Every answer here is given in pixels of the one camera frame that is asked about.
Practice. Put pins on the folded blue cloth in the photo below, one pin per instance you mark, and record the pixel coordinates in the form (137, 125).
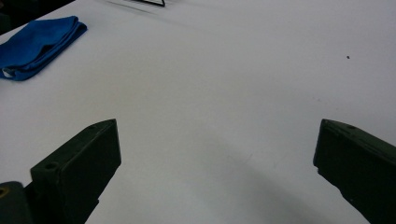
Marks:
(34, 46)

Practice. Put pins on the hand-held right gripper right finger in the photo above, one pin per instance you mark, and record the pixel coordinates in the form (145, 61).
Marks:
(358, 161)

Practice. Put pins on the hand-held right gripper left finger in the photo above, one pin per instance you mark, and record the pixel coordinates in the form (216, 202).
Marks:
(74, 174)

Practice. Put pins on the black metal stand base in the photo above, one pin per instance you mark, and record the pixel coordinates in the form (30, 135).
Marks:
(149, 2)

